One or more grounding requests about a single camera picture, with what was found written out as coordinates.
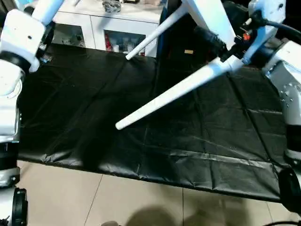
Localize white plastic table leg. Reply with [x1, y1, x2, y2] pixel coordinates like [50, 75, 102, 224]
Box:
[31, 0, 65, 26]
[124, 6, 190, 61]
[114, 59, 236, 131]

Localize black cabinet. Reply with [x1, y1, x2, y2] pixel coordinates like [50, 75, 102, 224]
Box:
[158, 0, 301, 66]

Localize black mat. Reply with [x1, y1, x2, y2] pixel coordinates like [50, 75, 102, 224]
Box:
[16, 40, 294, 203]

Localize grey object on cabinet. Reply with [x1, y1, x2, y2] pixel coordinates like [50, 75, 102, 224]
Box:
[102, 0, 123, 13]

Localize white glass-door cabinet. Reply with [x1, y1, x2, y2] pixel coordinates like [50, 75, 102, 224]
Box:
[47, 0, 166, 58]

